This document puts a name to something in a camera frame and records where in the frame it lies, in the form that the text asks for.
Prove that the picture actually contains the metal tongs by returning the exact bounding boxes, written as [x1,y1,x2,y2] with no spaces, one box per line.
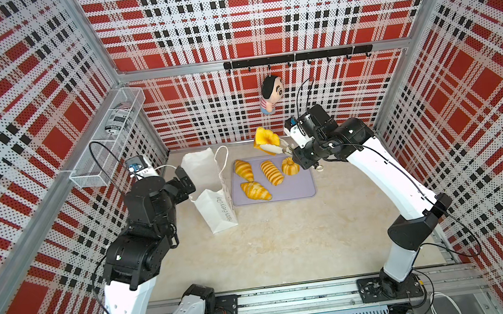
[259,137,324,172]

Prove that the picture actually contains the white paper bag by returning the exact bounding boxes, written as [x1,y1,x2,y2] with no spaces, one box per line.
[181,146,238,234]

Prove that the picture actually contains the square toast bread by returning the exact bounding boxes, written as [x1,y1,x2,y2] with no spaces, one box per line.
[253,127,281,155]

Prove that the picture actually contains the long ridged bread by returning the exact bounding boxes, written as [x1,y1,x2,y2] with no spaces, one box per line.
[260,160,284,186]

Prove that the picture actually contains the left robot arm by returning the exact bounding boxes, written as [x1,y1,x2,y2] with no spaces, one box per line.
[102,167,216,314]

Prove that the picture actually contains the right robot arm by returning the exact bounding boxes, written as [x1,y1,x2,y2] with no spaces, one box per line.
[284,104,452,286]

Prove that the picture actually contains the round bundt bread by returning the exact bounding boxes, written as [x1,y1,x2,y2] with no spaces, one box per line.
[281,157,301,176]

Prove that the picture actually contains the lavender tray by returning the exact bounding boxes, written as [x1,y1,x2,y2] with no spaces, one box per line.
[227,150,317,207]

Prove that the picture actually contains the hanging doll toy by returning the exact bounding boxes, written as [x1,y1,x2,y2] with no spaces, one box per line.
[260,75,284,115]

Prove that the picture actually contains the croissant back left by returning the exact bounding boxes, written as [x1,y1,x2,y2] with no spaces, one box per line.
[234,159,255,183]

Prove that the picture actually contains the croissant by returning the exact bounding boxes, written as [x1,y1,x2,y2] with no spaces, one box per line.
[240,181,273,201]
[234,159,255,183]

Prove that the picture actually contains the croissant front left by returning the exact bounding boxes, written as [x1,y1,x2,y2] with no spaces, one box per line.
[240,181,273,201]

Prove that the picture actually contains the can in basket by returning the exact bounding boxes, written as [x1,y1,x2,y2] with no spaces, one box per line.
[104,107,131,136]

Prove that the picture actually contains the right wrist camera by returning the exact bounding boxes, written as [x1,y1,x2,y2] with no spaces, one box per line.
[284,117,312,148]

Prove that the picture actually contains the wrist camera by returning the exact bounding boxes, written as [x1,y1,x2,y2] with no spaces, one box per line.
[284,117,312,148]
[125,155,159,181]

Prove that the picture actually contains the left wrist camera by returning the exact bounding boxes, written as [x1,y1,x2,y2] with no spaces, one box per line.
[125,155,159,181]

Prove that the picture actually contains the clear wire shelf basket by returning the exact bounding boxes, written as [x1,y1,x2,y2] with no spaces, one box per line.
[70,87,150,188]

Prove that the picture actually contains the black hook rail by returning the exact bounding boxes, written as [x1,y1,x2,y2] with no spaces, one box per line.
[223,44,374,71]

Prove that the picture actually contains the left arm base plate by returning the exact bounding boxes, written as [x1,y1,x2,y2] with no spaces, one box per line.
[211,294,239,314]

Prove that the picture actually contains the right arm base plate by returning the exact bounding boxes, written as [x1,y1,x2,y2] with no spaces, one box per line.
[357,273,425,304]

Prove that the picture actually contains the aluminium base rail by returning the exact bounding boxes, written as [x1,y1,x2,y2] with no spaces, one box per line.
[232,264,490,314]

